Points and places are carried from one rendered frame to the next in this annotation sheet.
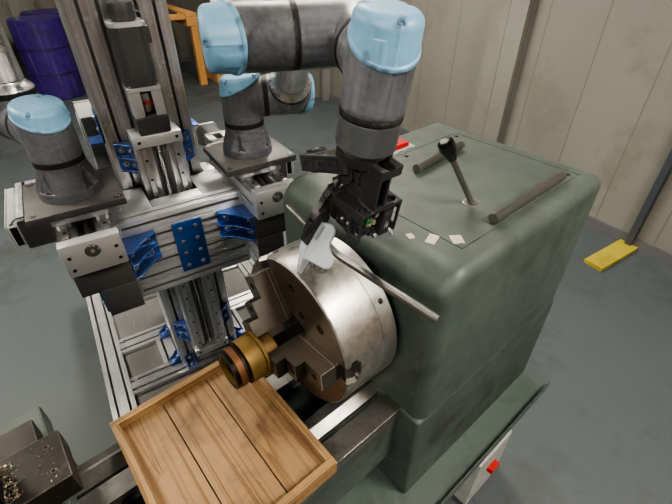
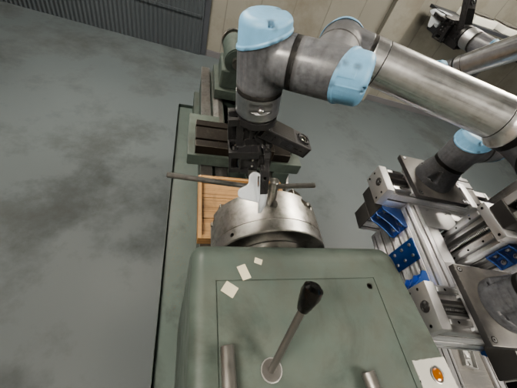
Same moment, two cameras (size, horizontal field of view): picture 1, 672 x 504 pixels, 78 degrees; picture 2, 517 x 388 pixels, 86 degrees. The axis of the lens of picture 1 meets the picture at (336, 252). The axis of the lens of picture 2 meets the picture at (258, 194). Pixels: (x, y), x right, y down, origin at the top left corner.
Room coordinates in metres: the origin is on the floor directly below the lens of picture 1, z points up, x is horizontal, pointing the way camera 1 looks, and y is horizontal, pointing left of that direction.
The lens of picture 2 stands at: (0.66, -0.42, 1.75)
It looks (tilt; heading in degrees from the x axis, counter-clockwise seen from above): 47 degrees down; 107
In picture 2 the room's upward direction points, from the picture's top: 22 degrees clockwise
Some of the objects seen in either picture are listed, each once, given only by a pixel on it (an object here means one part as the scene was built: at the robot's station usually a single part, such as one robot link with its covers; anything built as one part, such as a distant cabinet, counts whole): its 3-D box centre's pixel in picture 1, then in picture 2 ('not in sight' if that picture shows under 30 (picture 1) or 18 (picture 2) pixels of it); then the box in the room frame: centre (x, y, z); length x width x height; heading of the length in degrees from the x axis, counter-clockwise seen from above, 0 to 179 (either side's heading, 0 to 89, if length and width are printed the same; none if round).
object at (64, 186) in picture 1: (65, 173); (441, 169); (0.98, 0.69, 1.21); 0.15 x 0.15 x 0.10
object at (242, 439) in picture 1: (220, 446); (243, 209); (0.43, 0.23, 0.89); 0.36 x 0.30 x 0.04; 41
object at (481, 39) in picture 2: not in sight; (485, 49); (0.85, 0.96, 1.56); 0.11 x 0.08 x 0.09; 144
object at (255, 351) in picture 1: (250, 357); not in sight; (0.50, 0.16, 1.08); 0.09 x 0.09 x 0.09; 41
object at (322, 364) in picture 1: (312, 364); not in sight; (0.47, 0.04, 1.09); 0.12 x 0.11 x 0.05; 41
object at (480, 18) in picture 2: not in sight; (477, 17); (0.94, 4.01, 1.36); 0.36 x 0.34 x 0.09; 32
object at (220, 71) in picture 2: not in sight; (233, 64); (-0.19, 0.95, 1.01); 0.30 x 0.20 x 0.29; 131
